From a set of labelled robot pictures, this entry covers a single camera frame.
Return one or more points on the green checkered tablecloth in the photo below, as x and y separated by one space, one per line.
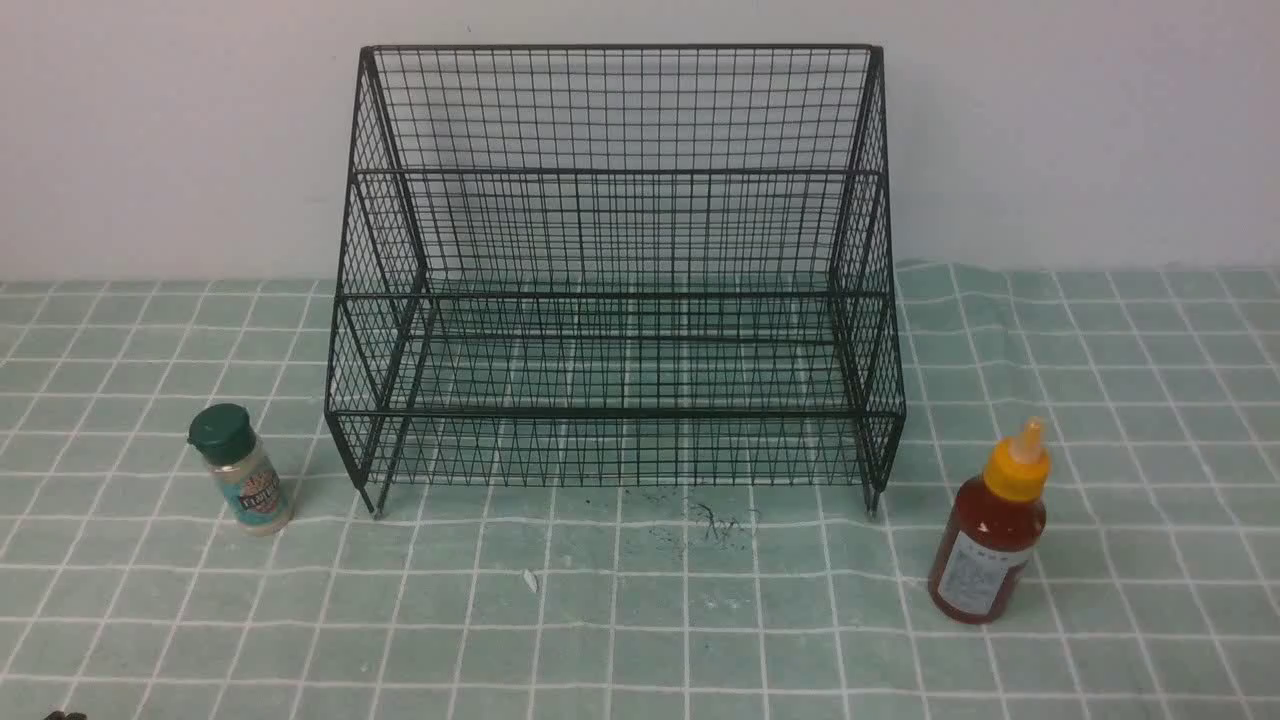
131 592

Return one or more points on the green-capped seasoning bottle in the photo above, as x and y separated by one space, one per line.
224 437

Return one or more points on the black wire mesh shelf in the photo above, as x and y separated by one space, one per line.
617 265

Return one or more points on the red sauce bottle yellow cap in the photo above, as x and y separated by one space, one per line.
995 523

